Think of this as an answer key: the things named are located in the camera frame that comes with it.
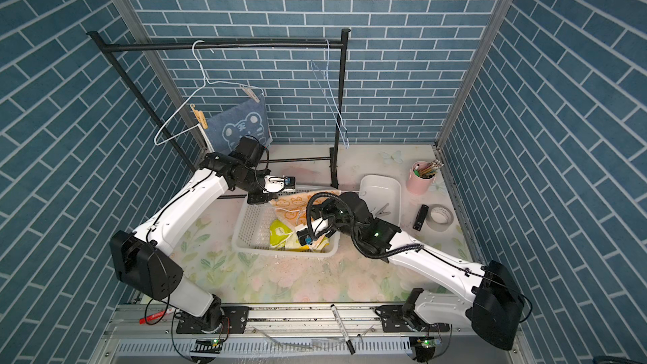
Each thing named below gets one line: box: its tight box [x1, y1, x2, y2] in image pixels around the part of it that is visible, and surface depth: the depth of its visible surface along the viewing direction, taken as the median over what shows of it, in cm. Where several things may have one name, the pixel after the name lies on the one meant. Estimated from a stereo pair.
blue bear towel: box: [206, 94, 273, 153], surface depth 85 cm
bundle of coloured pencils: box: [419, 159, 445, 177], surface depth 95 cm
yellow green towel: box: [268, 219, 330, 251], surface depth 89 cm
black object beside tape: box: [411, 203, 429, 232], surface depth 96 cm
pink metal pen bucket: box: [406, 160, 437, 195], surface depth 101 cm
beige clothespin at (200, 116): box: [189, 102, 209, 129], surface depth 75 cm
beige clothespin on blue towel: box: [239, 84, 261, 103], surface depth 85 cm
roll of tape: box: [425, 203, 455, 232], surface depth 97 cm
